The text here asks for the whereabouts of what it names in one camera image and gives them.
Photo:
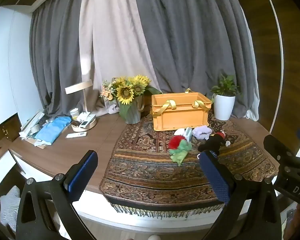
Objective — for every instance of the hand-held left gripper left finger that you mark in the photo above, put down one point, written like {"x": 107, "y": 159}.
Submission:
{"x": 82, "y": 177}

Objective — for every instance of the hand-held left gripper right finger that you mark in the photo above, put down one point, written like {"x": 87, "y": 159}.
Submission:
{"x": 215, "y": 177}

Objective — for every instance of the black plush doll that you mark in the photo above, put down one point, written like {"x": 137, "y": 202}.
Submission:
{"x": 212, "y": 142}

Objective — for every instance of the lavender towel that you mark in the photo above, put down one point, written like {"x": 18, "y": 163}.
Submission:
{"x": 202, "y": 132}

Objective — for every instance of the tissue pack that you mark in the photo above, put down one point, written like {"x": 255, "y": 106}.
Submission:
{"x": 188, "y": 134}

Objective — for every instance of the orange plastic crate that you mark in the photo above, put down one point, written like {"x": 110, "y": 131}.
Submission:
{"x": 180, "y": 116}

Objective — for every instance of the white remote control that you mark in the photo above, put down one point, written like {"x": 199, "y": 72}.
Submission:
{"x": 76, "y": 135}

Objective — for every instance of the red and green plush rose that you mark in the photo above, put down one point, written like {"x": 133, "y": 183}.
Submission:
{"x": 180, "y": 147}

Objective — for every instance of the blue cloth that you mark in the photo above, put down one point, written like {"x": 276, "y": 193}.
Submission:
{"x": 53, "y": 131}

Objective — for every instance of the white plush item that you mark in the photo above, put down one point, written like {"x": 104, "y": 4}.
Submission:
{"x": 180, "y": 131}

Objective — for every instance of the remote controls on lamp base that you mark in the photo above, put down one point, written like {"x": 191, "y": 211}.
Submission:
{"x": 87, "y": 120}

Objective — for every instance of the paper cup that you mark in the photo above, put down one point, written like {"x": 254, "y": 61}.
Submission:
{"x": 74, "y": 113}

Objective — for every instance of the patterned fringed table cloth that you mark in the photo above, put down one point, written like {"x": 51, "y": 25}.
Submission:
{"x": 150, "y": 170}

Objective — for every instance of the white plant pot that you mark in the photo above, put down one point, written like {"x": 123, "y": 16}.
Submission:
{"x": 223, "y": 107}

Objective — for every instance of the long white box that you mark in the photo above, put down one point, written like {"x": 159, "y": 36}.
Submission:
{"x": 31, "y": 123}

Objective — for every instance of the wooden desk lamp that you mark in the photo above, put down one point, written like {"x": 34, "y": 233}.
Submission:
{"x": 85, "y": 100}

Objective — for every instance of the striped cloth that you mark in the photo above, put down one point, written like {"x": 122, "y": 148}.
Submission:
{"x": 10, "y": 207}

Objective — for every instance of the green potted plant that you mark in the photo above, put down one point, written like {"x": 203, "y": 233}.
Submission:
{"x": 226, "y": 85}

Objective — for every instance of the grey ribbed vase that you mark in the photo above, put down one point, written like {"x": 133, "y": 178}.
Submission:
{"x": 131, "y": 112}

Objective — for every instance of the sunflower bouquet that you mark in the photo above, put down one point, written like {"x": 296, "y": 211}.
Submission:
{"x": 126, "y": 90}

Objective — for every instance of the grey curtain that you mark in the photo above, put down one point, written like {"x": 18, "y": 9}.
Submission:
{"x": 195, "y": 42}
{"x": 55, "y": 55}

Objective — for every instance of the white wardrobe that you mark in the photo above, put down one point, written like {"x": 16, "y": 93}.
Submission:
{"x": 7, "y": 67}

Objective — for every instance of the beige curtain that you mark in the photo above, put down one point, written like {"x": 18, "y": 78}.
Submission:
{"x": 110, "y": 42}

